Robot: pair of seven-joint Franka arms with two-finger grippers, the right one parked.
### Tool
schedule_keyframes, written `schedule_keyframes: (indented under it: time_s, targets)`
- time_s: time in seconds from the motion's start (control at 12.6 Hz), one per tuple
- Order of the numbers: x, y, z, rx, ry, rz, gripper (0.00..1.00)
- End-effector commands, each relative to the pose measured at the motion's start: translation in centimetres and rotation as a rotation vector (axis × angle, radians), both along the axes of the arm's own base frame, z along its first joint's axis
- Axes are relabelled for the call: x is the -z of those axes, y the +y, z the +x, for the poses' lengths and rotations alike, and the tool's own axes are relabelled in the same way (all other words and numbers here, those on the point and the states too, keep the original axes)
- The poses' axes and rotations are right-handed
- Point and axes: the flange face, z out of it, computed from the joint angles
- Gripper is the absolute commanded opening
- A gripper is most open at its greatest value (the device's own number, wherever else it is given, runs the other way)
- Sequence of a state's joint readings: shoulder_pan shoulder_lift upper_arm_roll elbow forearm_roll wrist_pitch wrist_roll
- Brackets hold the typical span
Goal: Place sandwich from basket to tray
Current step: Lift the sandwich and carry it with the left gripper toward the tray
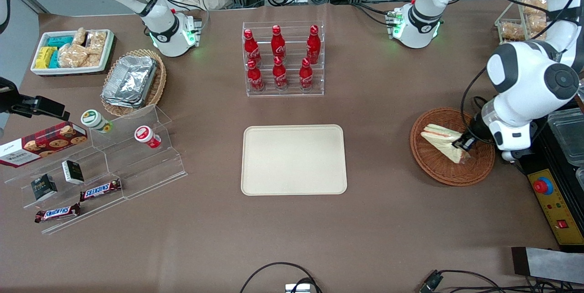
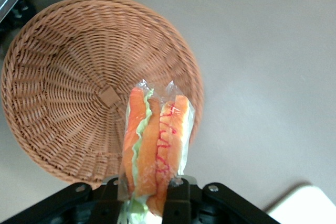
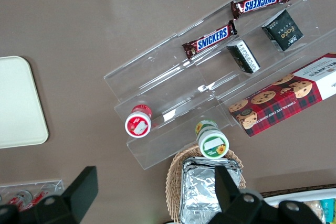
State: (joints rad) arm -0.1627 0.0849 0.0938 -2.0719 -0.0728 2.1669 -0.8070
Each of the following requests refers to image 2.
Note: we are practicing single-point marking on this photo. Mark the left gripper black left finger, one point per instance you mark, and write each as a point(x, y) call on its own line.
point(113, 195)

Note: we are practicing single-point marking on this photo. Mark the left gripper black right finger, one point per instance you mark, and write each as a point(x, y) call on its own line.
point(177, 203)

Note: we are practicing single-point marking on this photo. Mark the plastic-wrapped triangle sandwich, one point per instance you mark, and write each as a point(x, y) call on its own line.
point(147, 142)

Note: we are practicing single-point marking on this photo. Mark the round brown wicker basket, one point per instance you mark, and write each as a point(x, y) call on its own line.
point(65, 77)

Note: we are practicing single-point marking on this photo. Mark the beige plastic tray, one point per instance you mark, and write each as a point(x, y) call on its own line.
point(309, 205)

